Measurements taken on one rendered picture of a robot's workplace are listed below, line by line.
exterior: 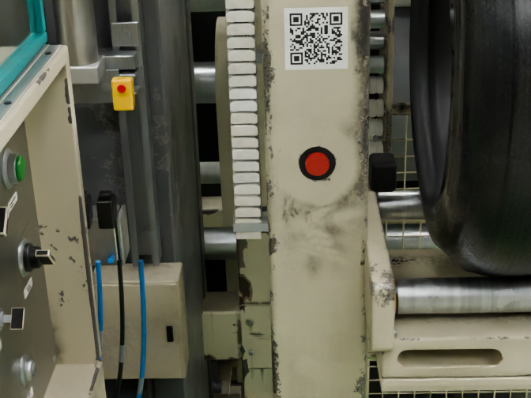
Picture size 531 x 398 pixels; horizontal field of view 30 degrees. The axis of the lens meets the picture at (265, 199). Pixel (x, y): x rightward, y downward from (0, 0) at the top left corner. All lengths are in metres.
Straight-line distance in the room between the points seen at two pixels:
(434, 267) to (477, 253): 0.37
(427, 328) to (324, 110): 0.30
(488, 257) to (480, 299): 0.09
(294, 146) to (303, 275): 0.18
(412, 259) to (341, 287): 0.27
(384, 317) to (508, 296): 0.16
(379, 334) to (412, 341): 0.05
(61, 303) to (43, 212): 0.11
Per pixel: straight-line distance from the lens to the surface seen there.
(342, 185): 1.26
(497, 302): 1.27
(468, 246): 1.19
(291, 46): 1.19
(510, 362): 1.29
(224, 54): 2.01
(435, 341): 1.26
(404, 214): 1.50
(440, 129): 1.53
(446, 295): 1.25
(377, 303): 1.20
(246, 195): 1.27
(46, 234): 1.09
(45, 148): 1.05
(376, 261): 1.24
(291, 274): 1.31
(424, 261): 1.56
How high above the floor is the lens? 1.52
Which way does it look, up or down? 24 degrees down
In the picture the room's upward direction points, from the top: 2 degrees counter-clockwise
